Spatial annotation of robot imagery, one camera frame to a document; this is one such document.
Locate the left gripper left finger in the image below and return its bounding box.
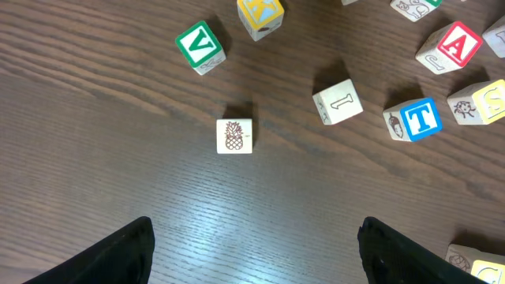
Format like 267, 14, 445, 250
26, 216, 155, 284

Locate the yellow C block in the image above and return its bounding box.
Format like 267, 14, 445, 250
445, 244, 504, 284

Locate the red E block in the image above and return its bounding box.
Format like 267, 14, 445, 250
341, 0, 358, 6

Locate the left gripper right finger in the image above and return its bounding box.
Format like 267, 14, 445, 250
357, 216, 485, 284

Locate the green V block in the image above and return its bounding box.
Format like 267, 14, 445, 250
174, 21, 226, 76

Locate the green R block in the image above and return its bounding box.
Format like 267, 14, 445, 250
482, 16, 505, 58

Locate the red-sided wooden block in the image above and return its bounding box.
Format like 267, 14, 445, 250
312, 79, 363, 125

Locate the plain wooden picture block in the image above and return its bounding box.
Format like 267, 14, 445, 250
216, 118, 253, 154

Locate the green Z block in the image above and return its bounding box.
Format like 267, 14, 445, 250
390, 0, 443, 22

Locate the blue T block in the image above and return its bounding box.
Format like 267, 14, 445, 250
383, 98, 443, 142

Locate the red A block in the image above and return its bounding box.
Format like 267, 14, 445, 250
415, 21, 483, 75

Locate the yellow S block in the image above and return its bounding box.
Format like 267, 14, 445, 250
447, 79, 504, 125

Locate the yellow block left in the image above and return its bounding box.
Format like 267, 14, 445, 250
237, 0, 285, 42

